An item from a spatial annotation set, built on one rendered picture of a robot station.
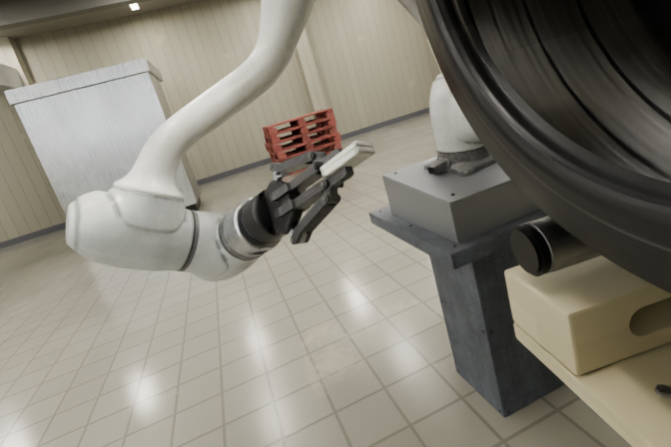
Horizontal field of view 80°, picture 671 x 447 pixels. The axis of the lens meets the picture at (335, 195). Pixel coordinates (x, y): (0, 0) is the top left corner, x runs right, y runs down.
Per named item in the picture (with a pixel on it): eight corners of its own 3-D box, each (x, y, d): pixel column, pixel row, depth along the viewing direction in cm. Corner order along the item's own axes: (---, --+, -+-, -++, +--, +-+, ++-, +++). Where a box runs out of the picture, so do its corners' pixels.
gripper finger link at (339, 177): (318, 184, 52) (325, 205, 51) (343, 166, 48) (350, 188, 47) (327, 184, 53) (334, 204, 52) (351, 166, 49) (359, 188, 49)
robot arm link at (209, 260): (273, 268, 67) (196, 259, 59) (230, 291, 77) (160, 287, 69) (270, 211, 72) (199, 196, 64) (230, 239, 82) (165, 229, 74)
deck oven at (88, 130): (206, 196, 707) (159, 71, 654) (203, 211, 582) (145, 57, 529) (105, 228, 670) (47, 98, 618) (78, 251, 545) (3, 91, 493)
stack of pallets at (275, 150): (282, 178, 666) (266, 127, 645) (274, 173, 743) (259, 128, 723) (346, 156, 696) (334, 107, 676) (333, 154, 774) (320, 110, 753)
